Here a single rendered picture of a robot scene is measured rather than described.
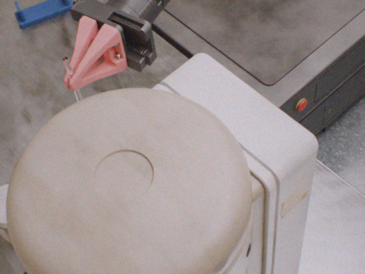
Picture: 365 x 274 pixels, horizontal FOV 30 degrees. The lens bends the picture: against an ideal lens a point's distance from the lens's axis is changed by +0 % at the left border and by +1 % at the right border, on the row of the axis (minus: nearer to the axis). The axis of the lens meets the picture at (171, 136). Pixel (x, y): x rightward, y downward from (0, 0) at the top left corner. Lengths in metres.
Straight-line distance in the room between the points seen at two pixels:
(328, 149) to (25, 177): 1.65
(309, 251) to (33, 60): 0.55
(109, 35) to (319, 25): 0.97
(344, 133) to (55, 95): 1.03
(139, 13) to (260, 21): 0.90
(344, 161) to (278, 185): 1.59
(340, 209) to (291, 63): 0.69
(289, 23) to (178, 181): 1.42
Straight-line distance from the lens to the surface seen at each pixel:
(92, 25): 0.78
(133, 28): 0.77
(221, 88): 0.31
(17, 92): 1.13
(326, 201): 0.97
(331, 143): 1.91
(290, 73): 1.58
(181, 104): 0.29
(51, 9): 1.21
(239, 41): 1.64
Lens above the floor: 1.60
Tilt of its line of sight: 56 degrees down
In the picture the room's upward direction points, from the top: 10 degrees counter-clockwise
